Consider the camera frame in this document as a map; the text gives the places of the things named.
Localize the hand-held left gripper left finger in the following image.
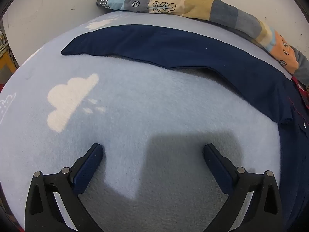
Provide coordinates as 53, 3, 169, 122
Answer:
24, 143, 104, 232

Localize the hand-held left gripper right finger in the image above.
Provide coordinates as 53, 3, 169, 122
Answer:
203, 143, 284, 232

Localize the navy blue jacket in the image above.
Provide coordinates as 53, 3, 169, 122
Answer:
61, 24, 309, 232

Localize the light blue cloud-print blanket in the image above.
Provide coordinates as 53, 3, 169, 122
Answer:
0, 12, 294, 232

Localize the yellow wooden stool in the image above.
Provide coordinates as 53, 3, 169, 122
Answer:
0, 31, 18, 74

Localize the patchwork quilt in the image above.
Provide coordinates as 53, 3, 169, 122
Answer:
96, 0, 309, 87

